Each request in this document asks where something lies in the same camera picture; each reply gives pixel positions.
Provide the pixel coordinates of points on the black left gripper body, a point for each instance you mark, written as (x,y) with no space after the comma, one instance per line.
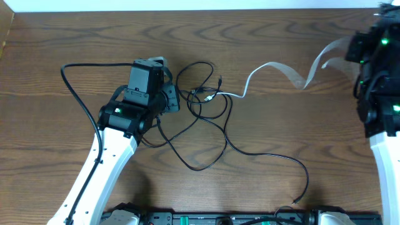
(172,97)

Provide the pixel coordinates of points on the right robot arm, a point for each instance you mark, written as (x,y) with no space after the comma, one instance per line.
(377,94)

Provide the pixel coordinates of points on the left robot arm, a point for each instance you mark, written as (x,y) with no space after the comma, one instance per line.
(119,129)

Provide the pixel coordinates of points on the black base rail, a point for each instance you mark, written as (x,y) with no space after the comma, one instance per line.
(131,214)

